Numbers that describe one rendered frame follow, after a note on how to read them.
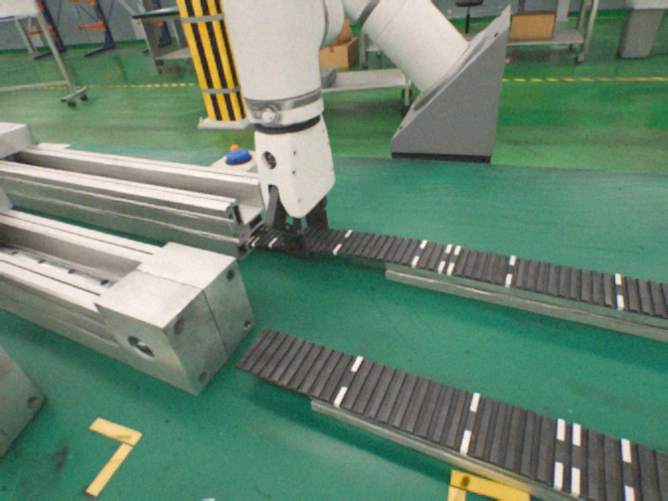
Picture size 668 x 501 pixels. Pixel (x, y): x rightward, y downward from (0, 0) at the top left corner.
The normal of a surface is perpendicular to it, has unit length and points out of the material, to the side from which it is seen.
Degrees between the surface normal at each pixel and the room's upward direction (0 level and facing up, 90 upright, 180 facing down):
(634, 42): 94
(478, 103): 90
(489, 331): 0
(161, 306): 0
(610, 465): 0
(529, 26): 90
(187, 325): 90
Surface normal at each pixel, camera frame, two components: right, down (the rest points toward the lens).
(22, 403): 0.98, 0.00
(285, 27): 0.45, 0.49
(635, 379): -0.10, -0.80
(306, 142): 0.86, 0.15
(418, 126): -0.33, 0.58
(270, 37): 0.08, 0.58
